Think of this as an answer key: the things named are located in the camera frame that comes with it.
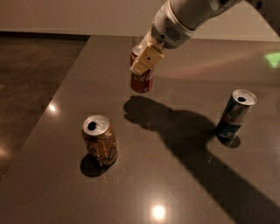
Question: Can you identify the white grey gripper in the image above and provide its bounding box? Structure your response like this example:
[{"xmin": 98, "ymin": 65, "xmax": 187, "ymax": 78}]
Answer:
[{"xmin": 130, "ymin": 7, "xmax": 194, "ymax": 74}]

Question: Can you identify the blue silver energy drink can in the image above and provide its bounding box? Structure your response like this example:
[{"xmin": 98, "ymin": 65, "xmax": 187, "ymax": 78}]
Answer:
[{"xmin": 216, "ymin": 89, "xmax": 257, "ymax": 139}]

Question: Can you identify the gold soda can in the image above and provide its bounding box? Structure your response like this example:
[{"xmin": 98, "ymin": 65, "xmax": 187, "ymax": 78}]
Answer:
[{"xmin": 82, "ymin": 115, "xmax": 117, "ymax": 167}]

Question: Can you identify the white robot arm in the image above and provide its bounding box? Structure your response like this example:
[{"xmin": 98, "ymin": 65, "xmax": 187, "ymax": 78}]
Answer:
[{"xmin": 130, "ymin": 0, "xmax": 280, "ymax": 75}]

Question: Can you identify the red coke can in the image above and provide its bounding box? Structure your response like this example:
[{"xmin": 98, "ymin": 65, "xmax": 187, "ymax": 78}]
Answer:
[{"xmin": 130, "ymin": 45, "xmax": 153, "ymax": 93}]

